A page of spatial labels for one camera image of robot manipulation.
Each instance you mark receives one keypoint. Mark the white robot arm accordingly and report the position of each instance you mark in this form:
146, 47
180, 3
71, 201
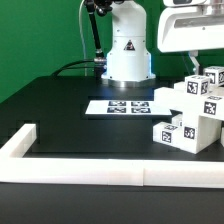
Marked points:
128, 64

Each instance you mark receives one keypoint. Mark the white chair seat part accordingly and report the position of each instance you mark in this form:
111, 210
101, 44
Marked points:
198, 132

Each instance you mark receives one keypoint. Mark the white fiducial marker sheet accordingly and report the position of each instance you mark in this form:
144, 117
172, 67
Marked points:
125, 107

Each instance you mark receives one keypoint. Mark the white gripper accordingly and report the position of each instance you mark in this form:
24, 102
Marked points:
191, 27

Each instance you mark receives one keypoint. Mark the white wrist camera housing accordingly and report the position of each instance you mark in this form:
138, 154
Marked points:
179, 3

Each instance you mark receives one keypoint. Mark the white tagged cube nut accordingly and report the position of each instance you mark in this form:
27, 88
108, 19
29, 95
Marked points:
197, 84
216, 74

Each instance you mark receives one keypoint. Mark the white U-shaped obstacle fence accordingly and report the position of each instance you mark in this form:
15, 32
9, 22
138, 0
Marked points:
16, 168

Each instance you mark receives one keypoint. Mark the white chair back frame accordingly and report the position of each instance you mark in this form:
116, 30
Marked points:
210, 105

